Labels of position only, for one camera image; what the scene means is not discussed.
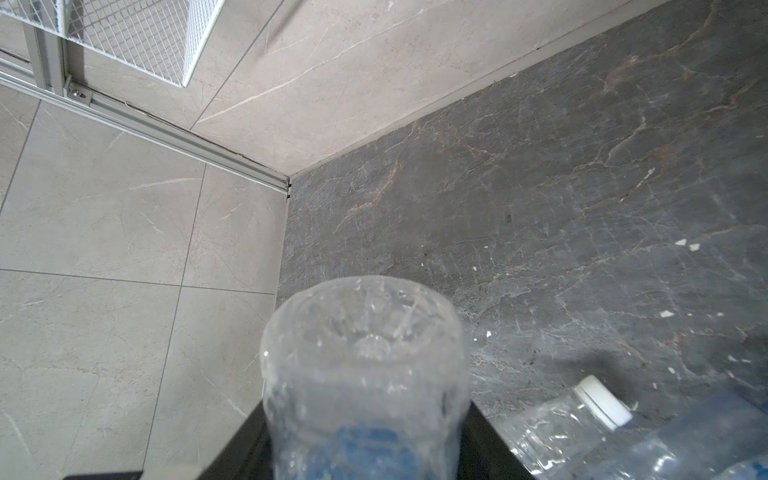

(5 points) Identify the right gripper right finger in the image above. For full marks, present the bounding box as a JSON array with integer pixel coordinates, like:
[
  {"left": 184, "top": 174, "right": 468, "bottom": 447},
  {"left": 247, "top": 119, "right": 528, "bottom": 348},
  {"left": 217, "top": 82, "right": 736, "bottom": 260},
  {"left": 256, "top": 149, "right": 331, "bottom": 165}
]
[{"left": 458, "top": 402, "right": 534, "bottom": 480}]

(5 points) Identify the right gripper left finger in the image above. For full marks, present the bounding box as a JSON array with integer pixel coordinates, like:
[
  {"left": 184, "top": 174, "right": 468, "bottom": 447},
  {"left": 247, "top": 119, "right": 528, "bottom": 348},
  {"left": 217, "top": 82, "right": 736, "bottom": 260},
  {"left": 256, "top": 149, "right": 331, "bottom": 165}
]
[{"left": 198, "top": 401, "right": 273, "bottom": 480}]

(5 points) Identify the blue label bottle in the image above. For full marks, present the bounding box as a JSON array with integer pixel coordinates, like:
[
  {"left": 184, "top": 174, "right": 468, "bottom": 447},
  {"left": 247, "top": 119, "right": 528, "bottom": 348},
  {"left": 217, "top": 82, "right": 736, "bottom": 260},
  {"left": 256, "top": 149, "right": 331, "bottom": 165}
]
[{"left": 260, "top": 276, "right": 470, "bottom": 479}]

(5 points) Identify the clear bottle white cap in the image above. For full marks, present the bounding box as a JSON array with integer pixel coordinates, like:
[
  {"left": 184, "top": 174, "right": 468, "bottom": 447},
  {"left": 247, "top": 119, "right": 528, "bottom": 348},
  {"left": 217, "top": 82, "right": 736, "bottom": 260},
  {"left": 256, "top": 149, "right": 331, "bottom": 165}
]
[{"left": 496, "top": 375, "right": 633, "bottom": 479}]

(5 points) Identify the white wire mesh basket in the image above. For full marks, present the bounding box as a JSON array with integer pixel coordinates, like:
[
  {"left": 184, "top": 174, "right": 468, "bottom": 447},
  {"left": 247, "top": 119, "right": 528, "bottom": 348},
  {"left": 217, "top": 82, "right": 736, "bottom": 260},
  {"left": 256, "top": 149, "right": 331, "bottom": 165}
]
[{"left": 1, "top": 0, "right": 225, "bottom": 87}]

